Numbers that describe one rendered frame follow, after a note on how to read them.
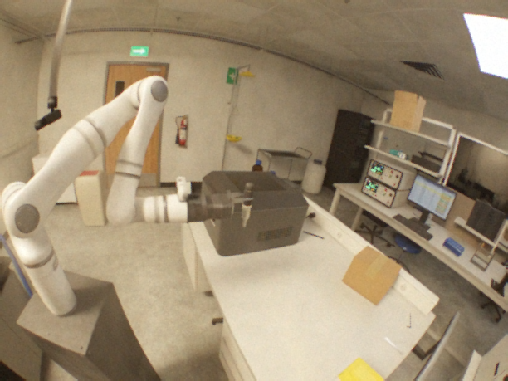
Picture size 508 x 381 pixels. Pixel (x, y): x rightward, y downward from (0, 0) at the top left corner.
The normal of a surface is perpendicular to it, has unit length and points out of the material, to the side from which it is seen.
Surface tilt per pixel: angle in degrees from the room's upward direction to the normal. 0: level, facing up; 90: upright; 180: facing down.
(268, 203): 57
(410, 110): 90
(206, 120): 90
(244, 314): 0
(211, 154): 90
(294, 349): 0
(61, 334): 0
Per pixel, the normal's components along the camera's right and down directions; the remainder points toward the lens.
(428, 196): -0.88, -0.04
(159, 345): 0.16, -0.91
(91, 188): 0.44, 0.31
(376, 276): -0.78, 0.11
